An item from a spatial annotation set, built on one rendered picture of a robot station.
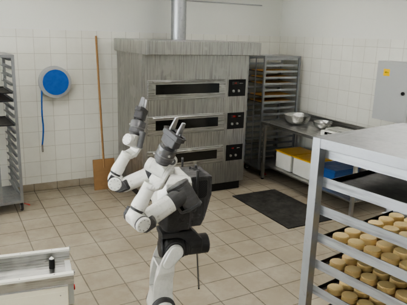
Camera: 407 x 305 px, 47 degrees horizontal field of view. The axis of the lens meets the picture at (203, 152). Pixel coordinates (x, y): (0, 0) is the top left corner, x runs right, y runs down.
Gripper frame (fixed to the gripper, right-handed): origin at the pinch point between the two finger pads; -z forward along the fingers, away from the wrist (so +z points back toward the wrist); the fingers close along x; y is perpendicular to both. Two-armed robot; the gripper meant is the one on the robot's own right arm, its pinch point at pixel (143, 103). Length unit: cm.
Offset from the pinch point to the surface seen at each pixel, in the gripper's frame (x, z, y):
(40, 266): 8, 102, 31
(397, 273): 124, 57, -120
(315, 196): 114, 41, -96
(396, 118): -307, -101, -204
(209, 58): -307, -135, 30
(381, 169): 129, 31, -111
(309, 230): 109, 51, -97
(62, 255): 0, 94, 25
